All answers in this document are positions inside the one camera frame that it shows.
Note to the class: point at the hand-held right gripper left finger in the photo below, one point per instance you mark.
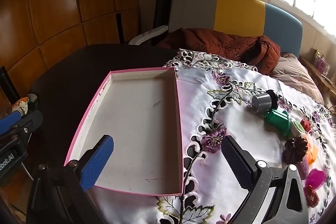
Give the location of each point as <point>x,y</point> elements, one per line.
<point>99,161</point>

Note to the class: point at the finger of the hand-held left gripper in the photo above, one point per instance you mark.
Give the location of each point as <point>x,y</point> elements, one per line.
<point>32,113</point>
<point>9,121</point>

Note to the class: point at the green and white craft punch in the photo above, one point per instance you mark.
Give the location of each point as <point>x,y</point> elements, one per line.
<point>297,129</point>

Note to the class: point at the white curved object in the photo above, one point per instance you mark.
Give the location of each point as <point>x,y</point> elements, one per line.
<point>147,35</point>

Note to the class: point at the small pink gift box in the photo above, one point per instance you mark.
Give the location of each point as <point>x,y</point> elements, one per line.
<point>323,64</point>

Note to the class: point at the grey cylinder with black base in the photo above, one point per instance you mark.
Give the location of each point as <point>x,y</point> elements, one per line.
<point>260,102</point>

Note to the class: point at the rust quilted jacket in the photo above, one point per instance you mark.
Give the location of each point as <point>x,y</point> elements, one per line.
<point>223,45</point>

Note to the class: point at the dark green craft punch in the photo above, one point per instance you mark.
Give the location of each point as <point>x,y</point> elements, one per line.
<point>275,121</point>

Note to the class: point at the orange snap cube block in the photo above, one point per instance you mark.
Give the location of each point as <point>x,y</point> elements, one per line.
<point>313,157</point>

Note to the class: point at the small red cube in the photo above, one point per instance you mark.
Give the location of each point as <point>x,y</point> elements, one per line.
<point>305,125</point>

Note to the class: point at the dark red craft punch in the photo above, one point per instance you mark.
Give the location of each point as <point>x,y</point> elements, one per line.
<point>311,196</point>

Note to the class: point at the grey yellow blue sofa back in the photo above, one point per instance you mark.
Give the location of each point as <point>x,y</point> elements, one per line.
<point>194,8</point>

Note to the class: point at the white floral embroidered tablecloth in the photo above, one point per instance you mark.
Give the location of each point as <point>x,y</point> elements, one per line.
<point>204,82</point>

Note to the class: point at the wooden side table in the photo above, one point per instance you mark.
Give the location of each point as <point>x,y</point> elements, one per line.
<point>319,81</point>

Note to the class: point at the beige pillow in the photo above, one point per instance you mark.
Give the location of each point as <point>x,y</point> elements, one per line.
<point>294,71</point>

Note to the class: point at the brown pine cone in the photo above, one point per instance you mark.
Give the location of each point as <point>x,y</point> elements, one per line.
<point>295,150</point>

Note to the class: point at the floral patterned cloth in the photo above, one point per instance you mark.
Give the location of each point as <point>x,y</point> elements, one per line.
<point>21,106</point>

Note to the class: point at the magenta plastic funnel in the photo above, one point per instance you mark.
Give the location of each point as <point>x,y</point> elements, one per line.
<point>316,178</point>

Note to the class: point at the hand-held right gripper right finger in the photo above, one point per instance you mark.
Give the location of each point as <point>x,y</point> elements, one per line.
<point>236,161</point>

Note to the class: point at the purple oval craft punch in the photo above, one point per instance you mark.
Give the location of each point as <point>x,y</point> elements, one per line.
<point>304,169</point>

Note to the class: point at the pink cardboard box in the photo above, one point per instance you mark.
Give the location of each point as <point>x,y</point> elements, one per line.
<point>136,121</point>

